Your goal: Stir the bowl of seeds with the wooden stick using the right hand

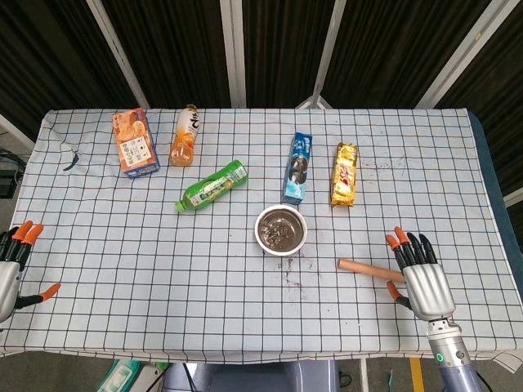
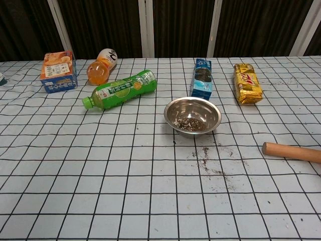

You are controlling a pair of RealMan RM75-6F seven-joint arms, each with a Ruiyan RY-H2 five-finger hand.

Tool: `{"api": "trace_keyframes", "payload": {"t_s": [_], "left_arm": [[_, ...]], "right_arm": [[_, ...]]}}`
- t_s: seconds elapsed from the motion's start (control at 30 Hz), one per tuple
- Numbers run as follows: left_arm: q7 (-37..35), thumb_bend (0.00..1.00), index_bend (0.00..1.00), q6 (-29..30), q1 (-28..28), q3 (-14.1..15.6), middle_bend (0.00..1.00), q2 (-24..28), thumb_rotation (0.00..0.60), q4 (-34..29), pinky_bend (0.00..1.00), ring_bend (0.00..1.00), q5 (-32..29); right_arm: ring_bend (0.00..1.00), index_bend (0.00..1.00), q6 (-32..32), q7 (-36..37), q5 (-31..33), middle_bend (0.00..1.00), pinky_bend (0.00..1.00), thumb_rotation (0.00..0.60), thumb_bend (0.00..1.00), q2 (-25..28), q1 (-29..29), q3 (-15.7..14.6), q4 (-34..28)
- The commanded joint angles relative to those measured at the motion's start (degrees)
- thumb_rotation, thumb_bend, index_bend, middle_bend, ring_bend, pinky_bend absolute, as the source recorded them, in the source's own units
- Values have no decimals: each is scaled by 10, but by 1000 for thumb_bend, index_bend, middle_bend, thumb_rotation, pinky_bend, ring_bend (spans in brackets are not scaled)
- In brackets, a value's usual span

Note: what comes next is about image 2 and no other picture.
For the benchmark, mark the wooden rolling pin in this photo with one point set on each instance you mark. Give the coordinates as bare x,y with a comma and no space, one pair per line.
293,151

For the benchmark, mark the stainless steel bowl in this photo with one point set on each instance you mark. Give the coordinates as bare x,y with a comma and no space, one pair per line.
175,113

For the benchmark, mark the crushed dark seeds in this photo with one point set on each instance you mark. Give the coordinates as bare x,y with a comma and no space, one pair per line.
191,123

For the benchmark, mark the green tea bottle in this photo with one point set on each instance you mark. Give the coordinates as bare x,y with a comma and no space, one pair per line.
120,91

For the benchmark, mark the blue seaweed snack pack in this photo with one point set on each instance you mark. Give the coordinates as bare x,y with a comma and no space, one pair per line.
201,82

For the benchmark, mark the scattered dark crumbs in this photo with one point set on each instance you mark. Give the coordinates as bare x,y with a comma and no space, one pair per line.
205,160

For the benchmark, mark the orange juice bottle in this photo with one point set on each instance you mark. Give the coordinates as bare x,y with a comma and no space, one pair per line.
99,71

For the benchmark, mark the white black checkered tablecloth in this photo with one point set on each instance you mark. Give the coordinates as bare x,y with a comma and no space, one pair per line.
100,175

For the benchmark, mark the gold foil snack pack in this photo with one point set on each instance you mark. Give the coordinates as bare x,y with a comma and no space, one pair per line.
247,84

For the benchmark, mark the orange and blue carton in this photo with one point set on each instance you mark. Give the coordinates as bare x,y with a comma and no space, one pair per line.
59,72

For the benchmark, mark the dark brown curtain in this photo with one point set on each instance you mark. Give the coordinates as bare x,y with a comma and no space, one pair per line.
105,22

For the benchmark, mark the dark green white object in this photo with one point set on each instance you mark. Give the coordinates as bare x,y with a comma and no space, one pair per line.
2,78

